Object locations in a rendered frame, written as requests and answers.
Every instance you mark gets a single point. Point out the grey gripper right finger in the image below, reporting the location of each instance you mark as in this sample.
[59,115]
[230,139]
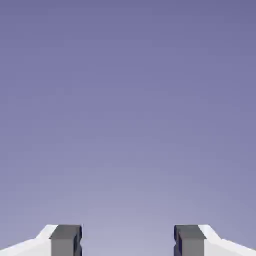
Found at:
[192,243]

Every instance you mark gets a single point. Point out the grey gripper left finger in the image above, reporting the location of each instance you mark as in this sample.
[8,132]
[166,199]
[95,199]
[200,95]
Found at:
[63,243]

